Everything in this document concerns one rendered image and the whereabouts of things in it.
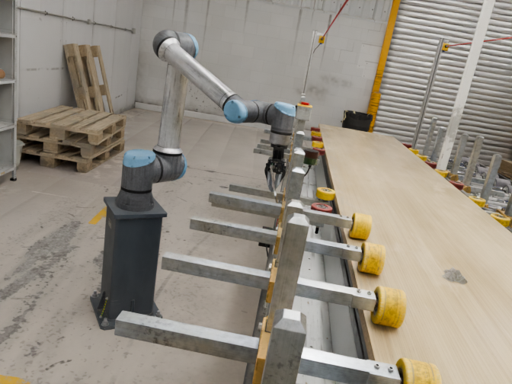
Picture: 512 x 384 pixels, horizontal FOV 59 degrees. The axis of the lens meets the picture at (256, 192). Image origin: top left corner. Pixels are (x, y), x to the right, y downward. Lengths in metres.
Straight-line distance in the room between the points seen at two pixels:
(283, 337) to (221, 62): 8.99
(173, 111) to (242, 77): 7.14
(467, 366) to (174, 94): 1.73
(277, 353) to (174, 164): 1.88
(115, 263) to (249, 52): 7.46
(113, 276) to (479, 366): 1.74
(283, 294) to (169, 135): 1.64
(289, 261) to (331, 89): 8.81
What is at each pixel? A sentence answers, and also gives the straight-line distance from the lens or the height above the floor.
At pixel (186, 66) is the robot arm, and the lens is 2.00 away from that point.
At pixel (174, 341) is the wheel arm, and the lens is 0.78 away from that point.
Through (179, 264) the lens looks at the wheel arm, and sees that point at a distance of 1.00.
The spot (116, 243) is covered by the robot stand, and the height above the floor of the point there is 0.45.
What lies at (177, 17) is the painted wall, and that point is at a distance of 9.53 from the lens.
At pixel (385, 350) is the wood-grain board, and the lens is 0.96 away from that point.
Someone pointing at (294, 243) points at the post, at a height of 1.13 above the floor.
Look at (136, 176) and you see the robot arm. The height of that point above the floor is 0.77.
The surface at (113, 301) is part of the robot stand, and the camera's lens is 2.42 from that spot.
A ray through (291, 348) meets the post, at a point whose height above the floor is 1.12.
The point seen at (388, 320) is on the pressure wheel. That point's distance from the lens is 1.00.
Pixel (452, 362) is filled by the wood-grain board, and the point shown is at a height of 0.90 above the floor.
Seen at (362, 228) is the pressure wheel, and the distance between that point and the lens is 1.44.
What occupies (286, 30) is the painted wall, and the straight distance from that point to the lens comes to 9.38.
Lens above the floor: 1.40
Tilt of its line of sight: 17 degrees down
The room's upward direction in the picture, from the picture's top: 10 degrees clockwise
